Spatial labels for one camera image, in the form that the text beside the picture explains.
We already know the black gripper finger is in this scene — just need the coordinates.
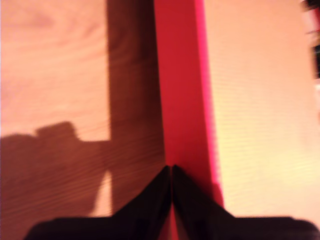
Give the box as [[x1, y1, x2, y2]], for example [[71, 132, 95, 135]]
[[106, 165, 173, 240], [171, 164, 241, 240]]

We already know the red Nike shoebox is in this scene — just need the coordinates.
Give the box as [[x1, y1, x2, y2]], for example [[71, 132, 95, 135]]
[[152, 0, 226, 240]]

